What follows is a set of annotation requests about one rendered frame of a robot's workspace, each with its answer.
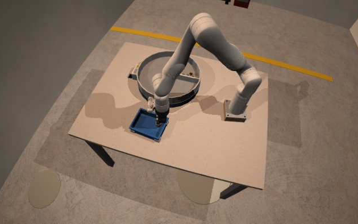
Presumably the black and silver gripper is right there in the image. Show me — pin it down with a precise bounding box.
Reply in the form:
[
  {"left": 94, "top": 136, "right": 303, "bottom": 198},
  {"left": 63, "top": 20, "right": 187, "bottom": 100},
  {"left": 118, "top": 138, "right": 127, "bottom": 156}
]
[{"left": 147, "top": 97, "right": 170, "bottom": 125}]

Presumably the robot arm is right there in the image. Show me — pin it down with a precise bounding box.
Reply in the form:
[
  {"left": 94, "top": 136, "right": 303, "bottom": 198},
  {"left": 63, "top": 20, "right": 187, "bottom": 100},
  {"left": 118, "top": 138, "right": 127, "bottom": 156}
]
[{"left": 152, "top": 13, "right": 262, "bottom": 115}]

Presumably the blue open crate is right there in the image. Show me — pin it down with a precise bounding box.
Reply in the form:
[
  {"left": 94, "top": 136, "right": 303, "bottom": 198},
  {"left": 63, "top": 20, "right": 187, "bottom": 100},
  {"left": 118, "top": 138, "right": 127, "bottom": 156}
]
[{"left": 129, "top": 108, "right": 169, "bottom": 142}]

